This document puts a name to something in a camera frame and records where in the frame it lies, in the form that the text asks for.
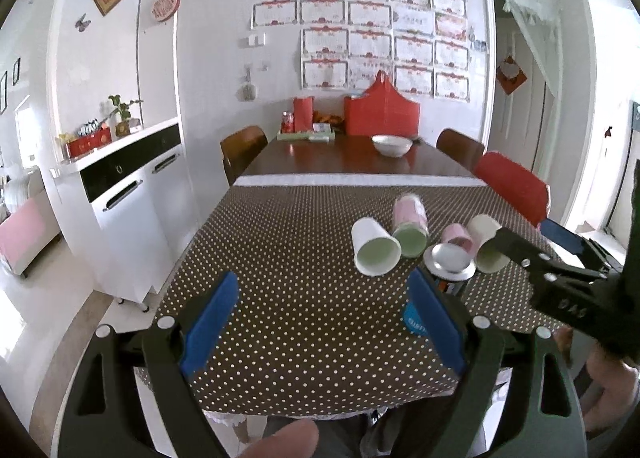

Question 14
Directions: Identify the red tin box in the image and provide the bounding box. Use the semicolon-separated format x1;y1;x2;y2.
66;128;112;159

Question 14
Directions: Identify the potted plant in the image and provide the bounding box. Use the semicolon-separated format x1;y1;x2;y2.
106;94;146;139

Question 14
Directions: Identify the white paper cup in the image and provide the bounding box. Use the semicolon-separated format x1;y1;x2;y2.
351;217;403;276

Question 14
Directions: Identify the cream paper cup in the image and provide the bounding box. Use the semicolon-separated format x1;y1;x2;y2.
467;214;512;273

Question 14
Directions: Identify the red chair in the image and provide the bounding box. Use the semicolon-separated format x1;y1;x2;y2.
473;152;551;229

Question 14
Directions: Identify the round metal lid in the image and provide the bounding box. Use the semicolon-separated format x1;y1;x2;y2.
424;244;476;283

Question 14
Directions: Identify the white sideboard cabinet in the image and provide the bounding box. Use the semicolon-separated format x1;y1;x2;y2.
50;119;190;313

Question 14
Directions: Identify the white and pink sofa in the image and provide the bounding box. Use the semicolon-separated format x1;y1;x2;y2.
0;165;62;279

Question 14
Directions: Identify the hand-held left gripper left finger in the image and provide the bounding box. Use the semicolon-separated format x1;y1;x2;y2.
62;270;241;458

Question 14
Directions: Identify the brown wooden chair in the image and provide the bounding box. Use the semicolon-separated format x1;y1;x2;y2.
220;126;269;186
436;128;486;171

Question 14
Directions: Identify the small pink cup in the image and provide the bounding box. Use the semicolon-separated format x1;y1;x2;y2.
440;223;475;255

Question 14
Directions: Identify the person's right forearm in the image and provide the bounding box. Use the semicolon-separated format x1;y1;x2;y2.
555;325;640;441

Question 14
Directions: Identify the brown polka dot tablecloth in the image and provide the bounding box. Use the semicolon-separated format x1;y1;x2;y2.
137;175;566;414

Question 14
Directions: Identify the red gift bag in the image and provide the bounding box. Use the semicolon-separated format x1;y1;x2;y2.
344;70;420;137

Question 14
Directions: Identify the person's left hand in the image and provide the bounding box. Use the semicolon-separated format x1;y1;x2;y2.
247;419;321;458

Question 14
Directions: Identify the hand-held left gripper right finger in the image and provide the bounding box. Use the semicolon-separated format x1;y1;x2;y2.
405;268;588;458

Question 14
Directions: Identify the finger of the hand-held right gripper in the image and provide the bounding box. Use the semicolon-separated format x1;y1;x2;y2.
539;219;628;269
492;227;608;331

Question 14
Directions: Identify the green tray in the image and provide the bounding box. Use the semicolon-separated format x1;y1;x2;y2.
277;129;336;143

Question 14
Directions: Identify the white bowl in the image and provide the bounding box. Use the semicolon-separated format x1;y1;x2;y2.
371;135;414;158

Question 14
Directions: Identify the group of wall certificates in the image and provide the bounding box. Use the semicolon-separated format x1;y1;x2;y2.
250;0;474;103

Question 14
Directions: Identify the red diamond door ornament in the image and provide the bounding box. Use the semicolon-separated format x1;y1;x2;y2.
496;54;529;96

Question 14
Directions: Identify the tall pink paper cup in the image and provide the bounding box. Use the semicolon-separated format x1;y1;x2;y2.
391;193;430;259

